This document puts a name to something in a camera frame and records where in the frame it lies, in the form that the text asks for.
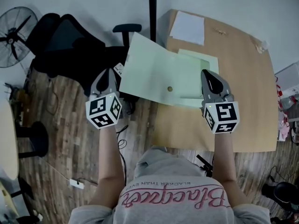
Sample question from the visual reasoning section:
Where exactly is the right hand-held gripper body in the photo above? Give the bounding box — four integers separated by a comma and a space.
199, 94, 241, 134

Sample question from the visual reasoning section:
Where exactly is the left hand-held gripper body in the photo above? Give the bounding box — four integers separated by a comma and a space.
85, 91, 123, 130

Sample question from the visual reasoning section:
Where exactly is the light green folder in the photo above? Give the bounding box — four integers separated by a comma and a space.
119, 31, 220, 110

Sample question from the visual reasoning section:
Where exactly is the person's left forearm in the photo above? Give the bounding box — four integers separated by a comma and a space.
97, 124, 126, 184

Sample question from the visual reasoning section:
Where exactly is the person's right forearm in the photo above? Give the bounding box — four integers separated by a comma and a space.
211, 132, 237, 184

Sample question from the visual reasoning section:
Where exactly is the white card with marks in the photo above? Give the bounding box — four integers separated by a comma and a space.
113, 62, 125, 77

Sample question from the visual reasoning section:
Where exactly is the black office chair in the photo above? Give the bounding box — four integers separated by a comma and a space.
24, 13, 143, 115

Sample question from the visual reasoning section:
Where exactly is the clear plastic wrapper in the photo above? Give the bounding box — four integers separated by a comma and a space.
255, 39, 270, 55

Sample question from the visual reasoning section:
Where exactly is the black folding stand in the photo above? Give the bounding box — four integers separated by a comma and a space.
196, 154, 214, 177

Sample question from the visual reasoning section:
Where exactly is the pink cloth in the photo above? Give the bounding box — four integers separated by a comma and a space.
278, 115, 291, 140

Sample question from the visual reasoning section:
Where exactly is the white water dispenser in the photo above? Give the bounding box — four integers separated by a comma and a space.
274, 63, 299, 98

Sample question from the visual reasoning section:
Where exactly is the white paper sheet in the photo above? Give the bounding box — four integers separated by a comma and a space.
169, 10, 205, 46

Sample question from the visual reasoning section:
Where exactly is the black stool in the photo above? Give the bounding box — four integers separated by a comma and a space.
14, 121, 50, 159

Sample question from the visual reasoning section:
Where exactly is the white power strip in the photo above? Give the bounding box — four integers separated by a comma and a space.
69, 178, 85, 190

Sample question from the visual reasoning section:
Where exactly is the black coat rack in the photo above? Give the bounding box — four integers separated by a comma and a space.
134, 0, 179, 43

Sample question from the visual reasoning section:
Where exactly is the black standing fan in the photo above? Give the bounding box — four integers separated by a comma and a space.
0, 6, 39, 69

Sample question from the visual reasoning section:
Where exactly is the grey shirt with pink print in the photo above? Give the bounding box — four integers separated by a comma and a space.
69, 145, 271, 224

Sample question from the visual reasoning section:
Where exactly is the round light wooden table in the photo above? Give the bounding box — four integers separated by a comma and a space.
0, 98, 20, 181

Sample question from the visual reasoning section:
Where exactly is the black floor stand base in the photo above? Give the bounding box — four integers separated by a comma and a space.
261, 180, 299, 212

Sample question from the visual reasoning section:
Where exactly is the black floor cable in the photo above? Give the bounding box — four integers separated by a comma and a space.
116, 124, 129, 184

